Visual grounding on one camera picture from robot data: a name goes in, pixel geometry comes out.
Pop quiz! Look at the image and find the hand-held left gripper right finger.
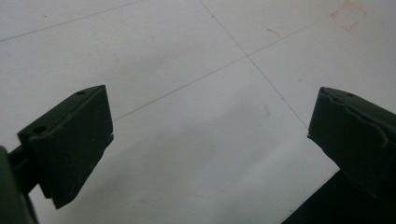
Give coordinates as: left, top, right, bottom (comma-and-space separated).
307, 86, 396, 202

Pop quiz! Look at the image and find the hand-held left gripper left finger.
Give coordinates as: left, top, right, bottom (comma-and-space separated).
17, 84, 115, 210

